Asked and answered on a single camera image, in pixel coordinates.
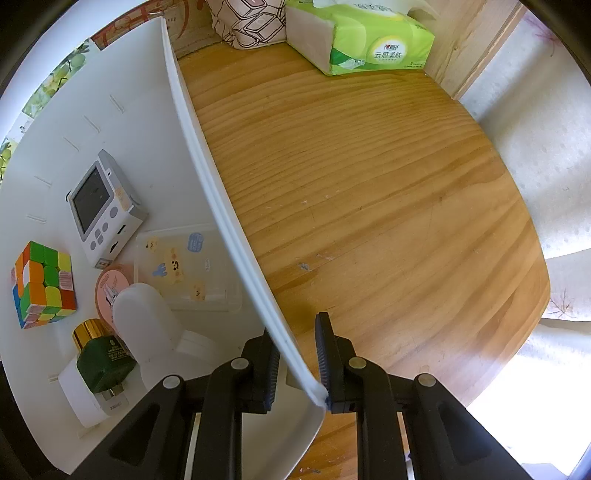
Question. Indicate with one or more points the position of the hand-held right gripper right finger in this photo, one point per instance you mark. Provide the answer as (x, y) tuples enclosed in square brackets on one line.
[(323, 360)]

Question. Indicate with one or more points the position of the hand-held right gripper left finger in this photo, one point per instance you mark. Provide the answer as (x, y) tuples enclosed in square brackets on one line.
[(270, 369)]

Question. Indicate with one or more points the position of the white curved case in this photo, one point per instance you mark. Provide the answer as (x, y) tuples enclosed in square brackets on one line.
[(143, 323)]

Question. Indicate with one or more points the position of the clear sticker-covered plastic box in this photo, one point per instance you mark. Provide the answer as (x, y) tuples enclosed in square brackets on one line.
[(184, 263)]

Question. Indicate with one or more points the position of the green bottle with gold cap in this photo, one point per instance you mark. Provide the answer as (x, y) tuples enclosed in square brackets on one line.
[(104, 364)]

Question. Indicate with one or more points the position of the white plug charger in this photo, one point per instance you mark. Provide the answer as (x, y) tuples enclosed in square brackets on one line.
[(78, 392)]

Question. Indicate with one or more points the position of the colourful puzzle cube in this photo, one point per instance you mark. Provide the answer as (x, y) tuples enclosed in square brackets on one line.
[(44, 286)]

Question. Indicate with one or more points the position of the white compact camera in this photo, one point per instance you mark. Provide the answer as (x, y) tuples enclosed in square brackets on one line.
[(92, 203)]

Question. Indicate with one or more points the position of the white plastic tray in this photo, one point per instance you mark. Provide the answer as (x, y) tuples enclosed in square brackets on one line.
[(138, 138)]

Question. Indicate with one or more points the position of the white patterned curtain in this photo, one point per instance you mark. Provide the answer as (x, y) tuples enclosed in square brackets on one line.
[(531, 138)]

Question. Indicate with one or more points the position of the green tissue pack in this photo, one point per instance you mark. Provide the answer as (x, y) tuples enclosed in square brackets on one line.
[(369, 37)]

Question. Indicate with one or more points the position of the beige printed bag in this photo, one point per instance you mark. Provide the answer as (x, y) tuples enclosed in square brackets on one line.
[(244, 23)]

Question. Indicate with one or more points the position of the wooden shelf unit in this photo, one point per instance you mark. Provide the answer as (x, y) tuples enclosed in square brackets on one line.
[(466, 41)]

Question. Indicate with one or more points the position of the brown red-printed box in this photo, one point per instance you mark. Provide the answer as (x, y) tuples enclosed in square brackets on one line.
[(189, 23)]

